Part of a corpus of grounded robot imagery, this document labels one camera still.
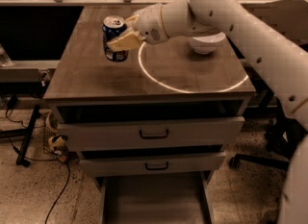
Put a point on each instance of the black office chair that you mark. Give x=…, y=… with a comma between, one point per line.
x=290, y=19

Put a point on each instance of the black stand leg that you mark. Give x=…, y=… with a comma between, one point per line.
x=26, y=140

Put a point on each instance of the middle grey drawer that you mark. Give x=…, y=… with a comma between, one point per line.
x=153, y=165

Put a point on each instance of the black power adapter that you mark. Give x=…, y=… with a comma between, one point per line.
x=12, y=102

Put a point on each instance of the clear plastic cup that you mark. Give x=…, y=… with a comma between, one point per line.
x=5, y=60

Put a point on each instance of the top grey drawer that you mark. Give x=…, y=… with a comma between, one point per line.
x=151, y=134

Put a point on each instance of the white ceramic bowl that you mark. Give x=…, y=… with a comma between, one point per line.
x=208, y=44

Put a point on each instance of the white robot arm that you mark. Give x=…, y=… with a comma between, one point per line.
x=281, y=64

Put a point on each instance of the blue pepsi can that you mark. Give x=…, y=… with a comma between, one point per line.
x=112, y=27

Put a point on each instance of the bottom open drawer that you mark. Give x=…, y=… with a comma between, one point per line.
x=176, y=198

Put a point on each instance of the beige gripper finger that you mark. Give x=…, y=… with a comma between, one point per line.
x=132, y=20
x=126, y=41

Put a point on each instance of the grey drawer cabinet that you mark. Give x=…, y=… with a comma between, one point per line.
x=161, y=82

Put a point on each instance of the wire basket with items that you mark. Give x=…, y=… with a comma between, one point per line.
x=55, y=143

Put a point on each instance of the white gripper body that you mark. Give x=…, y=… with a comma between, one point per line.
x=150, y=25

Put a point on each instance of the grey drawer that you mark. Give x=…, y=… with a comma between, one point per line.
x=153, y=165
x=151, y=134

